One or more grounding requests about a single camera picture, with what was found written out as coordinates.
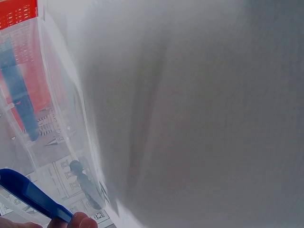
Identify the person's left hand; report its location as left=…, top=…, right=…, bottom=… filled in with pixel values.
left=0, top=211, right=99, bottom=228

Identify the clear plastic bag red label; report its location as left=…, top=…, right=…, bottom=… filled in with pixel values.
left=0, top=0, right=121, bottom=228

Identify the blue plastic clip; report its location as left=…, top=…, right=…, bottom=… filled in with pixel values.
left=0, top=168, right=75, bottom=223

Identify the dark blue bumpy piece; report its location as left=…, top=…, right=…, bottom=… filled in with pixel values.
left=69, top=160, right=105, bottom=210

